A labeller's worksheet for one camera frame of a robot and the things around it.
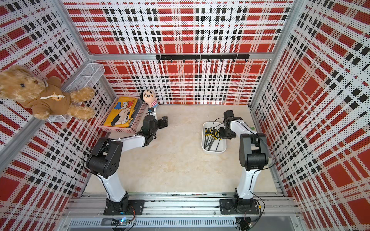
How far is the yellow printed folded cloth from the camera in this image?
1.03m

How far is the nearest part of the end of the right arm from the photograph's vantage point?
734 millimetres

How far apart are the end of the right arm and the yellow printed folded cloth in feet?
2.18
